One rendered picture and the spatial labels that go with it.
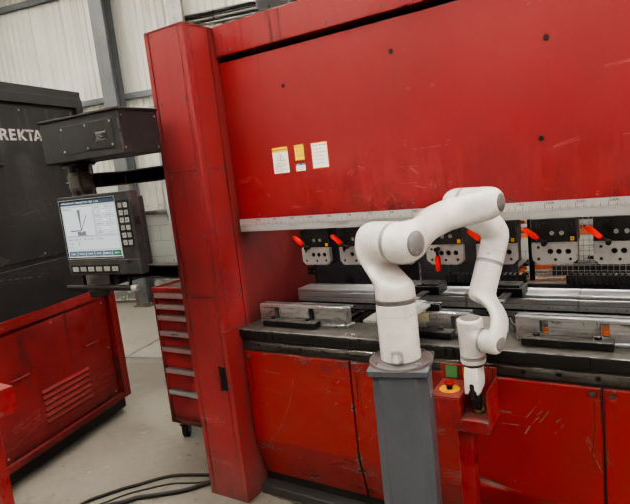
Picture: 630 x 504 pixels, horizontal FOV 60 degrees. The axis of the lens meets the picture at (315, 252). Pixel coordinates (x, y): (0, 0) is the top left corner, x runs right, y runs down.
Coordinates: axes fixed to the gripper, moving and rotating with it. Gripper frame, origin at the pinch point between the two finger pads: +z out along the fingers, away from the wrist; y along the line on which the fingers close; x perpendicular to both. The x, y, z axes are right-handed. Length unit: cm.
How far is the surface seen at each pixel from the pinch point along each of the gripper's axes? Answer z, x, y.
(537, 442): 22.3, 15.8, -15.9
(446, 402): -2.4, -8.9, 6.0
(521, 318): -19.4, 10.4, -31.6
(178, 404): 54, -201, -47
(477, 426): 4.9, 1.1, 6.6
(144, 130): -111, -136, -6
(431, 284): -24, -32, -56
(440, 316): -18.5, -21.1, -32.5
